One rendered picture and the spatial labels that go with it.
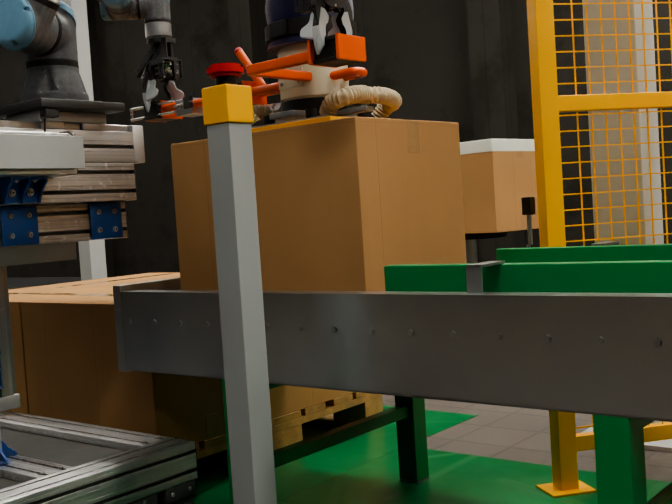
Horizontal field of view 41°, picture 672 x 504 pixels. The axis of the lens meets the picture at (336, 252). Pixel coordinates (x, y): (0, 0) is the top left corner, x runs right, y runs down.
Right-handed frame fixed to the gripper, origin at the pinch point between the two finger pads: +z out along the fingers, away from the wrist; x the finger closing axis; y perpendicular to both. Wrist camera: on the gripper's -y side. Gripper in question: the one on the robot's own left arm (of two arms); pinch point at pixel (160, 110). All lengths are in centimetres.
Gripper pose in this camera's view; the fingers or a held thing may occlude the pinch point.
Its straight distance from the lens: 268.9
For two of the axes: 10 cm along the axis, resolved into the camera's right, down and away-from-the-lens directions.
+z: 0.7, 10.0, 0.4
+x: 6.6, -0.8, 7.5
